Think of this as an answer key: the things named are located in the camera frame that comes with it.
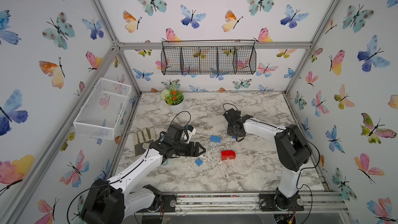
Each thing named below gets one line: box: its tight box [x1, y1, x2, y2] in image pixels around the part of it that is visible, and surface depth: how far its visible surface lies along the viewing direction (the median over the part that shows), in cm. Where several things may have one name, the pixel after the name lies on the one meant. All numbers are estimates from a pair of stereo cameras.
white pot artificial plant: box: [160, 89, 185, 114], surface depth 100 cm
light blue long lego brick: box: [210, 135, 222, 144], surface depth 97 cm
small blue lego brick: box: [194, 158, 204, 167], surface depth 88 cm
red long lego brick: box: [220, 150, 236, 161], surface depth 87 cm
